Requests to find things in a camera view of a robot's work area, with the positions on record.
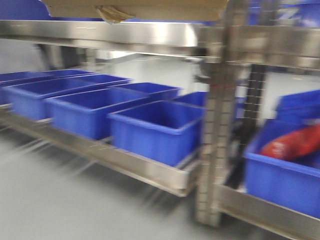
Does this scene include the stainless steel right shelf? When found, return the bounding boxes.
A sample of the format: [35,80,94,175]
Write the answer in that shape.
[195,0,320,240]

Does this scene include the blue plastic bin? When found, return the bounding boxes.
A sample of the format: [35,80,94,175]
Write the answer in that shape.
[108,101,205,167]
[275,89,320,124]
[113,82,181,101]
[3,78,108,121]
[45,87,150,140]
[74,73,132,86]

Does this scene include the stainless steel shelf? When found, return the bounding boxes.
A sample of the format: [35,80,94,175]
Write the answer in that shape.
[0,20,225,225]
[195,0,320,240]

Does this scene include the blue bin with red bag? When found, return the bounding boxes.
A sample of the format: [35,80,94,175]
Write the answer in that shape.
[243,119,320,218]

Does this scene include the red snack bag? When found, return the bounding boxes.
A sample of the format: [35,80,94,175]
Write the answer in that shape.
[259,124,320,161]

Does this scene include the brown cardboard box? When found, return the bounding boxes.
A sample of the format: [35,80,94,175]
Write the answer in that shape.
[43,0,228,22]

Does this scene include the peeling brown packing tape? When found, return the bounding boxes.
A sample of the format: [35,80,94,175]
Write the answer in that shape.
[95,5,135,24]

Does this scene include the stainless steel left shelf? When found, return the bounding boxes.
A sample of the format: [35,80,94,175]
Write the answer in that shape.
[0,20,225,225]

